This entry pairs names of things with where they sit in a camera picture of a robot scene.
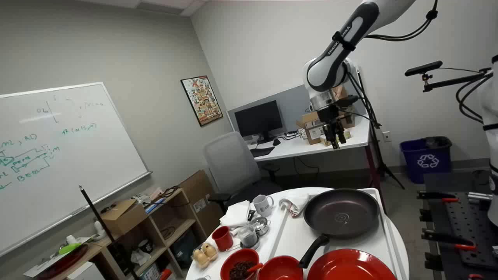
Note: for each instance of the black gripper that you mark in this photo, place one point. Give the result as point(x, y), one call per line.
point(337, 111)

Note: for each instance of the black frying pan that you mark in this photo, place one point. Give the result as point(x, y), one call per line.
point(343, 212)

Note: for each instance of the white towel with red stripes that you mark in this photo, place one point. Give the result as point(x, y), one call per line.
point(292, 206)

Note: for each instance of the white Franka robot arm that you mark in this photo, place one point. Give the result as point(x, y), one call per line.
point(374, 10)

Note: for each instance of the small cardboard box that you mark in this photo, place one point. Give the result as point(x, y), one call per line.
point(312, 128)

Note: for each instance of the black tripod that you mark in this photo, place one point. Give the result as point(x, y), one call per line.
point(374, 141)

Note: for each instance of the white office desk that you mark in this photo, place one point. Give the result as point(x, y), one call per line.
point(296, 150)

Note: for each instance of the grey desk divider panel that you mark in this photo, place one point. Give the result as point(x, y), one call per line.
point(293, 102)

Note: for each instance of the black keyboard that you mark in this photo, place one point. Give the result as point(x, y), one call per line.
point(262, 152)

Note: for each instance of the black computer monitor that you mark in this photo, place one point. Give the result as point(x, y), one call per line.
point(259, 119)

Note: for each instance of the blue recycling bin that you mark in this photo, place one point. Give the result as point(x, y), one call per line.
point(426, 158)

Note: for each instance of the white mug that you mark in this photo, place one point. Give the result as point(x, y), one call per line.
point(262, 206)

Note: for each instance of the white square tray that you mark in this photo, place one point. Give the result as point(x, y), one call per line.
point(290, 236)

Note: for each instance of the grey office chair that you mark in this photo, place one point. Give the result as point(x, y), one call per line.
point(231, 164)

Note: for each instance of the small glass jar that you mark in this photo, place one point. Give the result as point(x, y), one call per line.
point(261, 226)

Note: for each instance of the white cloth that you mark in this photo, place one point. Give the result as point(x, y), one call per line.
point(236, 212)

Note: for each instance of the large red plate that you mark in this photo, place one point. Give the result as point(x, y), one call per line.
point(351, 265)

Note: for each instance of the round white table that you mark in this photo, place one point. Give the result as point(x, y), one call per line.
point(405, 250)

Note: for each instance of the small steel cup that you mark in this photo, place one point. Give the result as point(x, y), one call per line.
point(248, 239)

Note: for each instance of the framed colourful poster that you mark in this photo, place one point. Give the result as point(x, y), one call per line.
point(203, 100)

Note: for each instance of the empty red bowl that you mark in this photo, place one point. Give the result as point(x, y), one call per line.
point(281, 270)

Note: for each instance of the black robot workbench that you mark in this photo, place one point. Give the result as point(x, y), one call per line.
point(468, 220)

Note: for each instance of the red mug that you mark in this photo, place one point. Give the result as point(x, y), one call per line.
point(223, 240)

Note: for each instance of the red bowl with food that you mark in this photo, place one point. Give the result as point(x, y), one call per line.
point(240, 267)

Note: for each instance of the bread roll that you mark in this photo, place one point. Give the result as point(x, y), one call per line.
point(211, 251)
point(200, 257)

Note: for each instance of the wooden shelf unit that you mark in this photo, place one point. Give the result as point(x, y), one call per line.
point(172, 223)

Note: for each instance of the cardboard box with open flaps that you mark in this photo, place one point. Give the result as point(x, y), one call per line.
point(122, 218)

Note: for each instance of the thin black stick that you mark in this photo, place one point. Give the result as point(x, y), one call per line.
point(103, 228)

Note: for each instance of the dark red dish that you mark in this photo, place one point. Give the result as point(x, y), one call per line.
point(64, 262)

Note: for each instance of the black camera on boom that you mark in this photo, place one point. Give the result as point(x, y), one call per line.
point(422, 69)

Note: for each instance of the wall whiteboard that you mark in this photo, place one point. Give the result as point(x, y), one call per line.
point(63, 156)

